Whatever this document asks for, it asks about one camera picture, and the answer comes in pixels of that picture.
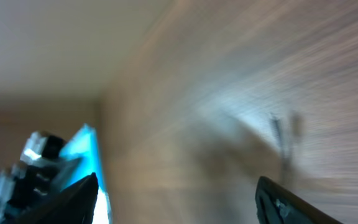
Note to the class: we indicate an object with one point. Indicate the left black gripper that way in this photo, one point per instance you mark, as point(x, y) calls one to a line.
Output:
point(41, 172)

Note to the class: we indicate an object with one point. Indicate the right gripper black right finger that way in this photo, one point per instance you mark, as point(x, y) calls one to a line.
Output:
point(277, 205)

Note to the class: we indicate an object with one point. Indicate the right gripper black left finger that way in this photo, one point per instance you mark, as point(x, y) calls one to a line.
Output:
point(74, 205)

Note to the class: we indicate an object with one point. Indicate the blue screen Galaxy smartphone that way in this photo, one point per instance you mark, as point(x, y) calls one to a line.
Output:
point(84, 144)

